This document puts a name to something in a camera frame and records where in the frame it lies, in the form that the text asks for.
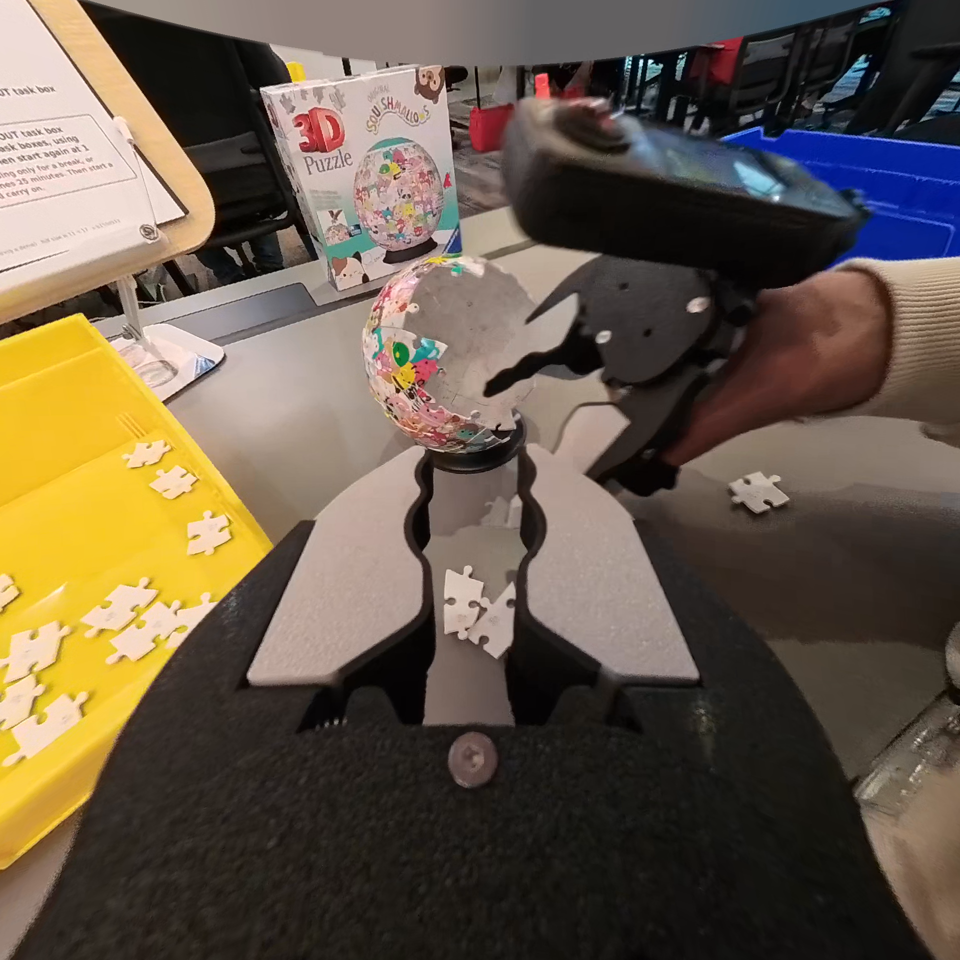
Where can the white stand base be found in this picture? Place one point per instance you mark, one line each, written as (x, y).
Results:
(173, 360)

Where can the person's right forearm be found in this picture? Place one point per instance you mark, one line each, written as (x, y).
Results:
(923, 338)

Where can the beige hoodie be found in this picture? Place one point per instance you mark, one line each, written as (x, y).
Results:
(915, 870)

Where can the black office chair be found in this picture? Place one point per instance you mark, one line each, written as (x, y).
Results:
(240, 165)

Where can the colourful puzzle ball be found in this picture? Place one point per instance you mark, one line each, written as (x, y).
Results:
(450, 353)

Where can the black ball stand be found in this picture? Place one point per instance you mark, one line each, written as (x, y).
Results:
(473, 453)

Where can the group of loose puzzle pieces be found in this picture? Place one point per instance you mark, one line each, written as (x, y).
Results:
(135, 623)

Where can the person's right hand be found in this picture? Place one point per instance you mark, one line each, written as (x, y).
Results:
(780, 368)

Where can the yellow plastic bin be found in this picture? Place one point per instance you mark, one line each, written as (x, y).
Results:
(90, 510)

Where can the puzzle box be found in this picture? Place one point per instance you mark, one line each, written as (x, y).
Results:
(368, 180)

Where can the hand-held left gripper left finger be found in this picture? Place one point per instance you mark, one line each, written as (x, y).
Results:
(338, 600)

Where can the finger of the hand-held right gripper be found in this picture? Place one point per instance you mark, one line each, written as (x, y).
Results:
(588, 438)
(543, 348)

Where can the blue plastic bin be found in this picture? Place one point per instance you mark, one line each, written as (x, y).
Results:
(900, 180)

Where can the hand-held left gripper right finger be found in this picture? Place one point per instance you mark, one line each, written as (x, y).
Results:
(608, 600)

